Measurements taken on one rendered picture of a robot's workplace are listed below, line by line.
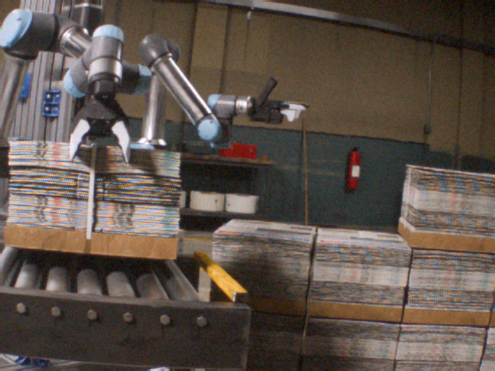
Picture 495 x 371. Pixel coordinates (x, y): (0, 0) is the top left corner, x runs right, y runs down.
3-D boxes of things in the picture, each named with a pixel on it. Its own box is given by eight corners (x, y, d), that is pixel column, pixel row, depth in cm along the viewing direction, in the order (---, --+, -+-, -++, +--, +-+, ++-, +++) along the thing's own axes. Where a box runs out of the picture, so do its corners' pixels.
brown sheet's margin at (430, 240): (397, 231, 228) (398, 218, 228) (472, 238, 225) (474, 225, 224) (409, 246, 190) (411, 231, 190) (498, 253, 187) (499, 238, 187)
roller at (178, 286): (172, 275, 167) (174, 255, 166) (209, 328, 121) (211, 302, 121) (153, 274, 165) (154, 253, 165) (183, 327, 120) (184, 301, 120)
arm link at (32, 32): (12, 186, 195) (63, 19, 176) (-28, 185, 184) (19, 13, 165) (0, 167, 202) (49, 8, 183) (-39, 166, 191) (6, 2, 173)
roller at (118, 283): (125, 261, 163) (112, 246, 162) (145, 312, 118) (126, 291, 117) (111, 275, 163) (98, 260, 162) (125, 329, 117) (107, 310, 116)
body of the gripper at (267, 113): (285, 123, 246) (252, 120, 249) (285, 99, 244) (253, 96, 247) (280, 124, 239) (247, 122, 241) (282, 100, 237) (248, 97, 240)
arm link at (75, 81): (100, 102, 160) (125, 79, 153) (63, 99, 152) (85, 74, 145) (95, 75, 162) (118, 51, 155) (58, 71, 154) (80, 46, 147)
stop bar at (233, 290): (205, 259, 165) (206, 251, 165) (250, 303, 123) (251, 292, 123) (192, 259, 164) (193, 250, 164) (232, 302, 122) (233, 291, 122)
